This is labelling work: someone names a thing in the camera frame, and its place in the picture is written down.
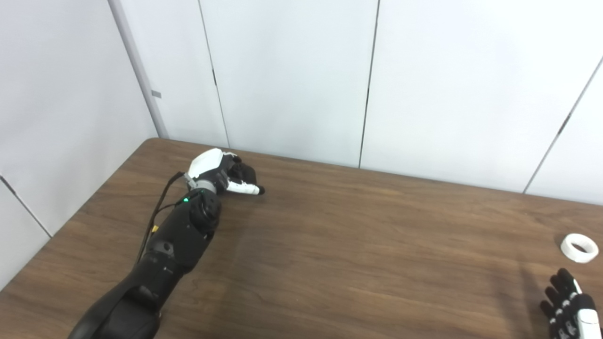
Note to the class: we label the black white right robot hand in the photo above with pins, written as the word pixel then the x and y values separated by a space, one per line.
pixel 577 315

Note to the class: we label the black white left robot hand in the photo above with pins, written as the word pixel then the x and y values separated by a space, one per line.
pixel 205 162

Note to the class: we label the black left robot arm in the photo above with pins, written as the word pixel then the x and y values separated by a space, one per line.
pixel 174 245

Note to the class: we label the grey wall corner post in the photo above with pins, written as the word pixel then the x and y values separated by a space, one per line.
pixel 136 66

